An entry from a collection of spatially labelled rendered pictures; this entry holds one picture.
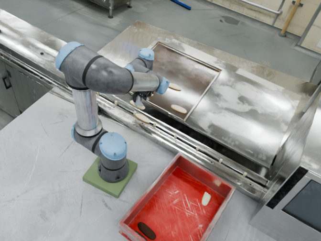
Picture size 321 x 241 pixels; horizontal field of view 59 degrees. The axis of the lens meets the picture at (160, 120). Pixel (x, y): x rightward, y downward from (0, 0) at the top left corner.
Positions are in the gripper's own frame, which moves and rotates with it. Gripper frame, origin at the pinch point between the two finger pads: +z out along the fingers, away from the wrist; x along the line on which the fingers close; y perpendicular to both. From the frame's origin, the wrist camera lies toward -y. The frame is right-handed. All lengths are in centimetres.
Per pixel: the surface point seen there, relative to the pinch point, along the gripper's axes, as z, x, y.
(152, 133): 7.7, -7.4, 16.1
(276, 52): 94, 303, 41
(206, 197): 11, -23, 58
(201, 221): 12, -34, 62
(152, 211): 12, -44, 40
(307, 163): -36, -20, 83
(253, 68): 12, 103, 40
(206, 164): 8, -7, 50
